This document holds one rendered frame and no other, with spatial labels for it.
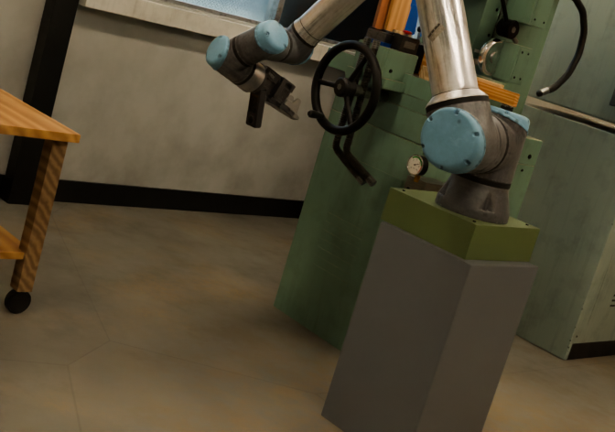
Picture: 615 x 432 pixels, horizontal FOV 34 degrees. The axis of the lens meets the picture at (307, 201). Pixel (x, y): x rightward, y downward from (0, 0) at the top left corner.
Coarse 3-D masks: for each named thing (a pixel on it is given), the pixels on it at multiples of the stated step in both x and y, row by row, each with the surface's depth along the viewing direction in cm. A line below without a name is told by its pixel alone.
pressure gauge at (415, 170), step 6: (414, 156) 295; (420, 156) 294; (408, 162) 297; (414, 162) 295; (420, 162) 293; (426, 162) 294; (408, 168) 297; (414, 168) 295; (420, 168) 293; (426, 168) 294; (414, 174) 294; (420, 174) 294; (414, 180) 297
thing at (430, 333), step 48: (384, 240) 254; (384, 288) 253; (432, 288) 243; (480, 288) 242; (528, 288) 257; (384, 336) 252; (432, 336) 242; (480, 336) 249; (336, 384) 263; (384, 384) 252; (432, 384) 242; (480, 384) 257
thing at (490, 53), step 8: (488, 40) 318; (496, 40) 319; (488, 48) 317; (496, 48) 320; (480, 56) 317; (488, 56) 319; (496, 56) 320; (480, 64) 318; (488, 64) 320; (496, 64) 323; (488, 72) 321
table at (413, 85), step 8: (336, 56) 332; (344, 56) 329; (352, 56) 326; (336, 64) 332; (344, 64) 329; (360, 80) 310; (384, 80) 302; (392, 80) 306; (408, 80) 308; (416, 80) 305; (424, 80) 303; (384, 88) 303; (392, 88) 305; (400, 88) 307; (408, 88) 307; (416, 88) 305; (424, 88) 303; (416, 96) 305; (424, 96) 302; (496, 104) 306
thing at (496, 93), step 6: (480, 84) 307; (486, 84) 305; (480, 90) 306; (486, 90) 305; (492, 90) 303; (498, 90) 302; (504, 90) 300; (492, 96) 303; (498, 96) 301; (504, 96) 300; (510, 96) 298; (516, 96) 297; (504, 102) 300; (510, 102) 298; (516, 102) 298
